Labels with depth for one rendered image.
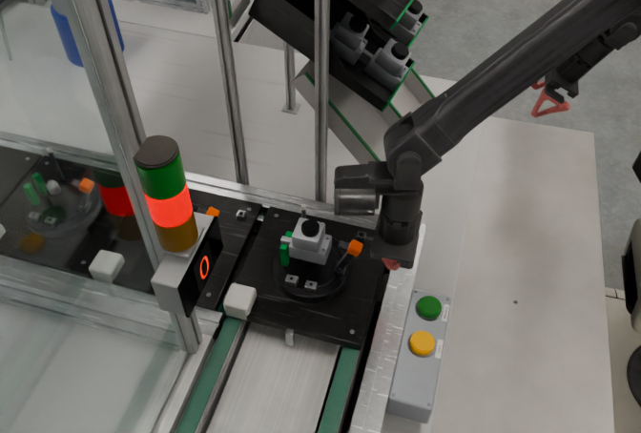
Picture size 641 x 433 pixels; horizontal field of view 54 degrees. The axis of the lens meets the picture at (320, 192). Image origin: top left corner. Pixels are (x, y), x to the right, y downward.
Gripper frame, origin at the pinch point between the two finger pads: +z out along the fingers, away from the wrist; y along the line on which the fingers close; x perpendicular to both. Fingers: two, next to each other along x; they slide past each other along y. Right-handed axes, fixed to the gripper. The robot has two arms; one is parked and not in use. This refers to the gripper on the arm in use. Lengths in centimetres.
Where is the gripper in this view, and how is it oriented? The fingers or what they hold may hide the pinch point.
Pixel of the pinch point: (392, 265)
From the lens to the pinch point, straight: 104.0
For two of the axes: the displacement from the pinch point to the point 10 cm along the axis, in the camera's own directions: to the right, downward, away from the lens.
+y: -2.5, 7.2, -6.4
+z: 0.0, 6.7, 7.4
